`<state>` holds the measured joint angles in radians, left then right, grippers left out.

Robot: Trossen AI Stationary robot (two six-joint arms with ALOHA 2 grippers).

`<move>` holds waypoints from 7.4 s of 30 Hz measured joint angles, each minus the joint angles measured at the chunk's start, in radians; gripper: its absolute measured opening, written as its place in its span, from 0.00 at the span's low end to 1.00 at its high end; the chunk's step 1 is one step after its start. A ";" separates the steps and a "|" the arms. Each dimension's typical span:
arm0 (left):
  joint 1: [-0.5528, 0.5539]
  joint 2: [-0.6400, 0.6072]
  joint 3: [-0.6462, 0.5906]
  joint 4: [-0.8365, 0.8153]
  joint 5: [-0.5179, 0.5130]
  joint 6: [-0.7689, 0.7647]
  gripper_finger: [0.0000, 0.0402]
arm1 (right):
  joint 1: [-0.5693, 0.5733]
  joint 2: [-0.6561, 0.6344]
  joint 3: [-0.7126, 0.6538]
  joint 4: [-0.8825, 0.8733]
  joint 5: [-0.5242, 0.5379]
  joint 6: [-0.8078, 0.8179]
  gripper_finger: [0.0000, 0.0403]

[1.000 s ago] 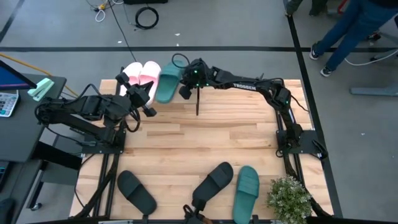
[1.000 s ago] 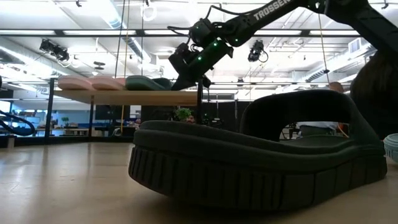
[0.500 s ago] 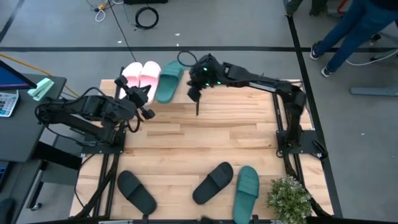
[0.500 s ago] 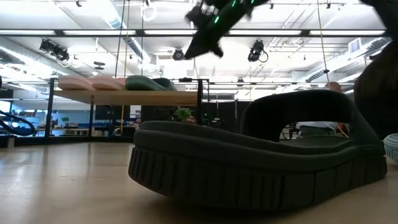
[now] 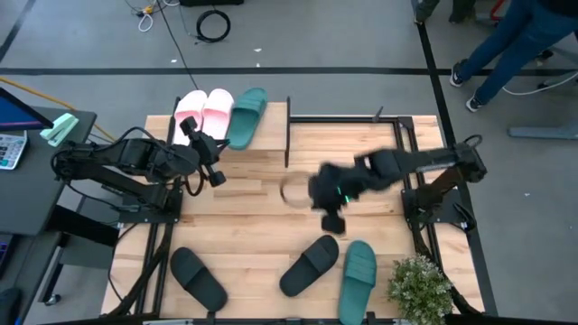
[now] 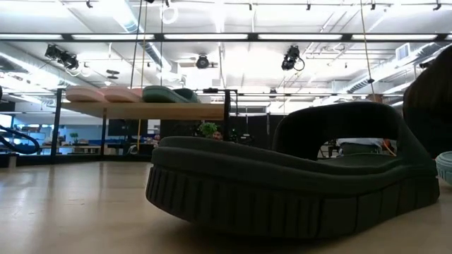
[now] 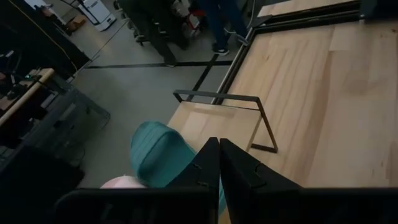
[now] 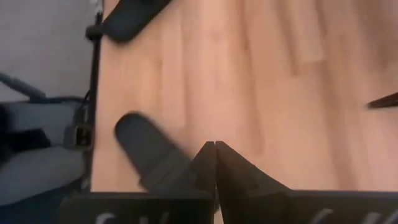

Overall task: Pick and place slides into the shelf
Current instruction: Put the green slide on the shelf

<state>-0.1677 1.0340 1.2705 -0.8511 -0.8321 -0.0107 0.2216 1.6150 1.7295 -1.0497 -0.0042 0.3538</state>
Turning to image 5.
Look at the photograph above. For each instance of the person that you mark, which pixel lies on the person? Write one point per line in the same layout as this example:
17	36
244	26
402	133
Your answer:
460	9
510	49

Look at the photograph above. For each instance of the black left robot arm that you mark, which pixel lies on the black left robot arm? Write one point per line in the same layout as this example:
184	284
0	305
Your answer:
135	158

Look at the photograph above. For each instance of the potted green plant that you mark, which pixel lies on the potted green plant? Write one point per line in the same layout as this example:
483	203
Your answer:
420	289

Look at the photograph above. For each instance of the grey desk foot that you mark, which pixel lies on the grey desk foot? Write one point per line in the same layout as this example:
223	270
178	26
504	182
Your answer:
542	132

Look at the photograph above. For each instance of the mint green stapler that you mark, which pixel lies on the mint green stapler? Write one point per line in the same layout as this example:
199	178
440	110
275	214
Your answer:
61	128

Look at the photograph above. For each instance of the green slide sandal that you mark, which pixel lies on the green slide sandal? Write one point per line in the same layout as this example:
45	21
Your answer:
246	117
357	280

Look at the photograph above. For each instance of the grey calculator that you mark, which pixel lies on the grey calculator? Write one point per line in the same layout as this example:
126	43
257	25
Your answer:
11	151

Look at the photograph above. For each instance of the black slide sandal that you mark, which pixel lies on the black slide sandal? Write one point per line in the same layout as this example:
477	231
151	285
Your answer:
198	280
309	266

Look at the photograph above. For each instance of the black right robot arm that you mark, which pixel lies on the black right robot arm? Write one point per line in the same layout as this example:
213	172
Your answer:
420	162

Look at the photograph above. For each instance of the computer monitor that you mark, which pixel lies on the computer monitor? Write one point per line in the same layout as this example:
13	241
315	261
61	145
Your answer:
18	115

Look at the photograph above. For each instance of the black table frame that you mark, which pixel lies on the black table frame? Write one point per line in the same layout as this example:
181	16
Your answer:
343	119

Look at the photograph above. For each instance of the black desk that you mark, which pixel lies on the black desk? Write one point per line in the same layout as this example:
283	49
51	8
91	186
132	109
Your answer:
31	194

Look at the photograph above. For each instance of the pink slide sandal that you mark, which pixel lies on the pink slide sandal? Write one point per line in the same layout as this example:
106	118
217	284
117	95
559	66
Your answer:
217	113
187	113

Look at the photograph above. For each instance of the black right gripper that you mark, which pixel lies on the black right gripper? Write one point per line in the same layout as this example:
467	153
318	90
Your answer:
332	187

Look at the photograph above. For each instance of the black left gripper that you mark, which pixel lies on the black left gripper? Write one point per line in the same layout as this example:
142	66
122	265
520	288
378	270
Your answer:
205	146

